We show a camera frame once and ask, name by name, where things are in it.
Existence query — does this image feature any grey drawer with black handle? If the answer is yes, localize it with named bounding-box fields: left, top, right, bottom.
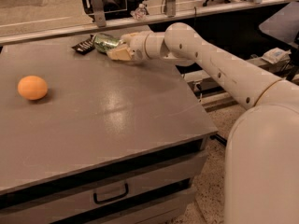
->
left=0, top=151, right=207, bottom=224

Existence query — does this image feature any small white box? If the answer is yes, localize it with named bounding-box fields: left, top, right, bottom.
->
left=262, top=48, right=290, bottom=63

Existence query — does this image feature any black rxbar chocolate bar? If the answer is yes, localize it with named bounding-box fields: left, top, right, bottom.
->
left=72, top=35, right=94, bottom=55

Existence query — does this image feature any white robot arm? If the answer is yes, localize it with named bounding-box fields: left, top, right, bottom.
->
left=107, top=22, right=299, bottom=224

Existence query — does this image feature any black metal floor stand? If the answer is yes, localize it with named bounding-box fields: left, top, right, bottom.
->
left=210, top=134, right=227, bottom=147

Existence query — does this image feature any orange fruit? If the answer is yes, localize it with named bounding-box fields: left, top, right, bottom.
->
left=18, top=76, right=48, bottom=100

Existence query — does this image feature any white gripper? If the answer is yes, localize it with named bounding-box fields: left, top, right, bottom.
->
left=107, top=31, right=150, bottom=61

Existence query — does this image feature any clear plastic bottle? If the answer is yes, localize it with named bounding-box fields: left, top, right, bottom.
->
left=130, top=4, right=147, bottom=21

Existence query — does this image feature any green soda can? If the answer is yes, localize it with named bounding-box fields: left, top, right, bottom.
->
left=93, top=33, right=123, bottom=53

